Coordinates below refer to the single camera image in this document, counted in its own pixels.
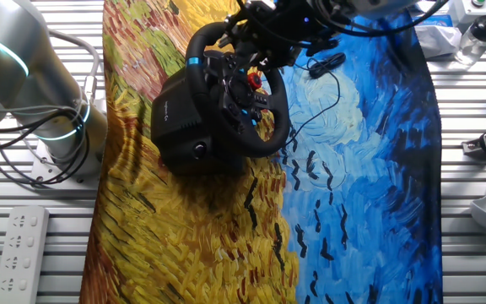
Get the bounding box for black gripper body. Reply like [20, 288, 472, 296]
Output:
[266, 0, 342, 71]

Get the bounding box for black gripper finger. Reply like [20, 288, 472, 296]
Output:
[218, 14, 265, 58]
[242, 0, 277, 29]

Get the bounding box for black racing steering wheel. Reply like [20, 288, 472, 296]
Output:
[185, 21, 291, 158]

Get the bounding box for white tissue pack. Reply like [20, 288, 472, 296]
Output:
[413, 14, 463, 60]

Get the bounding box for white emergency stop box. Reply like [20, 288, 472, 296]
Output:
[453, 0, 486, 24]

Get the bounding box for clear spray bottle black cap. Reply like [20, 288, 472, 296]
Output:
[453, 8, 486, 68]

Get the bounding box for painted wheat field mat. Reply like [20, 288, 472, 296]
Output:
[78, 0, 445, 304]

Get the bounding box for white power strip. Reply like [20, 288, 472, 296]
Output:
[0, 205, 51, 304]

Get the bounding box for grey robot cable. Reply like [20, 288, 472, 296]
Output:
[48, 29, 101, 106]

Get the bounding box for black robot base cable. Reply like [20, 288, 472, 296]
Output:
[0, 103, 93, 187]

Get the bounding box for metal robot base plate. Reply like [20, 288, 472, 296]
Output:
[30, 138, 103, 189]

